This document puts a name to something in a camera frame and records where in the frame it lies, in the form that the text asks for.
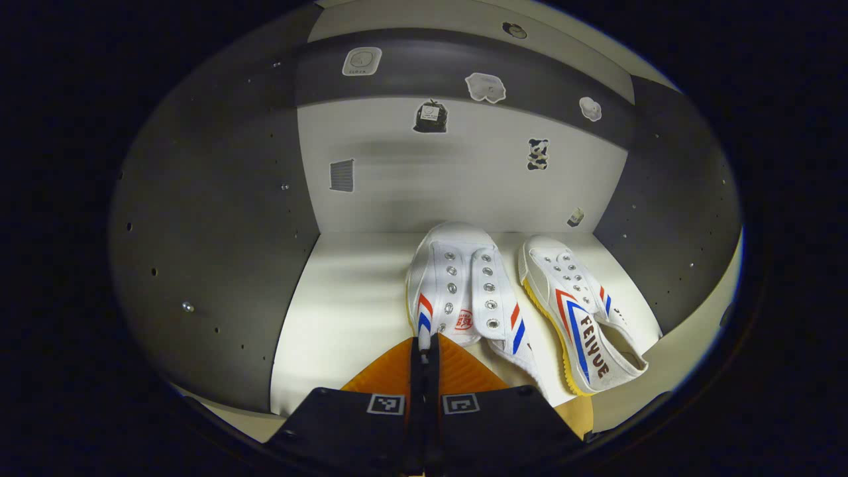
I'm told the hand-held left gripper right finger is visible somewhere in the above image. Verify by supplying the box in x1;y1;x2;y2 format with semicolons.
429;333;585;476

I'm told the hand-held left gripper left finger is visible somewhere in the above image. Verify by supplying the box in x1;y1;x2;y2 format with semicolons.
264;337;426;476

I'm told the white canvas shoe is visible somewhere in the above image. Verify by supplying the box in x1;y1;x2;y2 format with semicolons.
405;222;551;398
518;235;650;397

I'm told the white and grey shoe cabinet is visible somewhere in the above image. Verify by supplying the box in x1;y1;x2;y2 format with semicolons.
109;0;743;418

